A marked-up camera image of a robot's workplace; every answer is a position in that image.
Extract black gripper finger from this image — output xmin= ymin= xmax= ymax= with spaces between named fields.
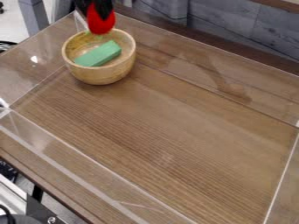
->
xmin=73 ymin=0 xmax=90 ymax=15
xmin=93 ymin=0 xmax=113 ymax=20

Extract red plush fruit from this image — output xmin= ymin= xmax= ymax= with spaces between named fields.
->
xmin=86 ymin=0 xmax=116 ymax=35

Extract green rectangular block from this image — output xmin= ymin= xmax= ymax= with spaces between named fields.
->
xmin=73 ymin=40 xmax=121 ymax=67

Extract wooden bowl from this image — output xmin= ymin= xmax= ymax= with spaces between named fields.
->
xmin=61 ymin=29 xmax=136 ymax=85

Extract clear acrylic tray walls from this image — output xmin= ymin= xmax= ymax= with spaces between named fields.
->
xmin=0 ymin=15 xmax=299 ymax=224

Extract black metal table leg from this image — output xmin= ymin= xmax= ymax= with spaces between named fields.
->
xmin=32 ymin=185 xmax=42 ymax=202

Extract black cable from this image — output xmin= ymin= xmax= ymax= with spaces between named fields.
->
xmin=0 ymin=204 xmax=18 ymax=224

